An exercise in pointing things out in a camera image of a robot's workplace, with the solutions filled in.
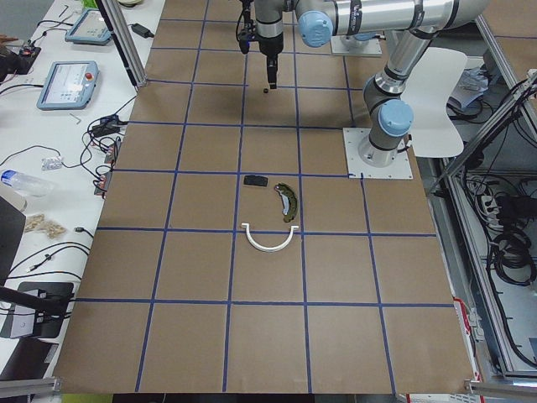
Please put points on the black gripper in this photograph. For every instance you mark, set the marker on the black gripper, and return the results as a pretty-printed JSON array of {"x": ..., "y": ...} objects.
[{"x": 269, "y": 45}]

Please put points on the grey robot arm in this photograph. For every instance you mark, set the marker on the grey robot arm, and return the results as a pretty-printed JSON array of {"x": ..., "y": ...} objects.
[
  {"x": 391, "y": 116},
  {"x": 319, "y": 21}
]

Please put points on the dark grey brake pad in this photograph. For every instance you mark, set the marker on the dark grey brake pad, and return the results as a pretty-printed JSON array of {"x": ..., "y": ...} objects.
[{"x": 255, "y": 180}]

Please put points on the olive green brake shoe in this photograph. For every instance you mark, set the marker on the olive green brake shoe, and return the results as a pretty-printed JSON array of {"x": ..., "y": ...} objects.
[{"x": 289, "y": 201}]

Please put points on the black power adapter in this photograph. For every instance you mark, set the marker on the black power adapter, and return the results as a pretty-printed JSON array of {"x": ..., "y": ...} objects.
[{"x": 142, "y": 31}]

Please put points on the white plastic chair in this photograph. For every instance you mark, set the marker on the white plastic chair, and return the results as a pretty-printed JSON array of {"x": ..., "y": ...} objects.
[{"x": 427, "y": 91}]

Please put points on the far blue teach pendant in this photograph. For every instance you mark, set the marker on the far blue teach pendant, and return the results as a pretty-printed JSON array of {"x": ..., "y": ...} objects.
[{"x": 90, "y": 28}]

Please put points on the blue teach pendant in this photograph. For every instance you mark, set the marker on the blue teach pendant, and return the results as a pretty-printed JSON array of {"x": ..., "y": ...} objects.
[
  {"x": 90, "y": 28},
  {"x": 69, "y": 85}
]

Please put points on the near blue teach pendant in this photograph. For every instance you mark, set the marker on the near blue teach pendant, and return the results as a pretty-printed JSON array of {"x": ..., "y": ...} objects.
[{"x": 69, "y": 85}]

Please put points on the clear water bottle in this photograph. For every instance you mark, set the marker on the clear water bottle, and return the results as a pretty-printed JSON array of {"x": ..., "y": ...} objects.
[{"x": 27, "y": 184}]

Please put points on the bag of small parts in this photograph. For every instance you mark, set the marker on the bag of small parts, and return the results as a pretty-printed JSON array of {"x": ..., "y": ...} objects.
[{"x": 39, "y": 223}]

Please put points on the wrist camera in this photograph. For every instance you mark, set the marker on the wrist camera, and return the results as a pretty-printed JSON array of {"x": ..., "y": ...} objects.
[{"x": 245, "y": 36}]

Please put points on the white curved plastic bracket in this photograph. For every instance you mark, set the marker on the white curved plastic bracket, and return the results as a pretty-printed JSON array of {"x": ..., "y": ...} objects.
[{"x": 270, "y": 242}]

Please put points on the aluminium frame post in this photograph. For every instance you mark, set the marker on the aluminium frame post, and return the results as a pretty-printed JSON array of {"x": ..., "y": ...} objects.
[{"x": 118, "y": 28}]

